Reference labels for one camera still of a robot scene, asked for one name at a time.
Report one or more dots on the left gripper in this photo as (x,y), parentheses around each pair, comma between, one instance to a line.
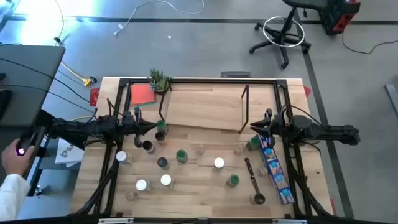
(132,124)

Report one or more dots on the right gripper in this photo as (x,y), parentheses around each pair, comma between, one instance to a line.
(275,127)

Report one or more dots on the green-lid oregano spice jar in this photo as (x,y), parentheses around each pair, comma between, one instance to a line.
(181,156)
(233,180)
(162,126)
(253,143)

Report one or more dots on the black-lid orange spice jar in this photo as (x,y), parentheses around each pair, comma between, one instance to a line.
(160,136)

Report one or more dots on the black-lid purple-label spice jar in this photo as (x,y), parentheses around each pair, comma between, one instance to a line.
(148,146)

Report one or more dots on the black-lid brown spice jar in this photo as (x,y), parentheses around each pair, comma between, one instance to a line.
(163,162)

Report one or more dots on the white-lid bagel seasoning jar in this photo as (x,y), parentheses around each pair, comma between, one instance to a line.
(142,185)
(123,157)
(166,180)
(219,163)

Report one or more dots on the small cork-lid glass jar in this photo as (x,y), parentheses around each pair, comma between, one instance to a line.
(200,149)
(262,171)
(238,149)
(132,196)

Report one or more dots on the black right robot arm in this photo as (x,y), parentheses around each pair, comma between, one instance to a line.
(335,132)

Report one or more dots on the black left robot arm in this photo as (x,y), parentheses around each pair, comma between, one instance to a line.
(77,129)

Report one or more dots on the teal pad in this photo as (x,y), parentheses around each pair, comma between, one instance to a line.
(144,106)

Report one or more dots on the red notebook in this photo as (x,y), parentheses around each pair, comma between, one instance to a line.
(142,93)

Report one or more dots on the blue Reynolds box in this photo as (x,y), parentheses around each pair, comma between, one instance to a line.
(276,171)

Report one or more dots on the potted succulent plant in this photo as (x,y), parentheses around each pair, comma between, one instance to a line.
(158,81)

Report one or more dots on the red plastic piece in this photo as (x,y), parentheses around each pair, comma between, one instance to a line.
(307,91)
(94,97)

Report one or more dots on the grey box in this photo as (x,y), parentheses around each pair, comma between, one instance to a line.
(235,74)

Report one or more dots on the black measuring scoop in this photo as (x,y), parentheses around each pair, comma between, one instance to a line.
(257,198)

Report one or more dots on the white printed paper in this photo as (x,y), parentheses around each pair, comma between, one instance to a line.
(66,152)

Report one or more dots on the black office chair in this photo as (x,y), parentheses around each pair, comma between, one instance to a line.
(281,42)

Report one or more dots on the black handheld controller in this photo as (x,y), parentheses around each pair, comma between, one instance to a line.
(29,138)

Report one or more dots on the grey desk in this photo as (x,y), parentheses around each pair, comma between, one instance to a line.
(28,81)

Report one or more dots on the red and black case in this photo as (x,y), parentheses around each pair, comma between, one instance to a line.
(339,18)

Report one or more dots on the grey metal bar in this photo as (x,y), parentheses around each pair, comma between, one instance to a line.
(392,96)

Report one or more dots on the person's hand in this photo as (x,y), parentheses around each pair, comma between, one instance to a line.
(14,161)

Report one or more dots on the black desk device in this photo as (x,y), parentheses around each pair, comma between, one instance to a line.
(3,105)

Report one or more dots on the wooden shelf with black frame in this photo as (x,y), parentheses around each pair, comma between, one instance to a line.
(205,109)

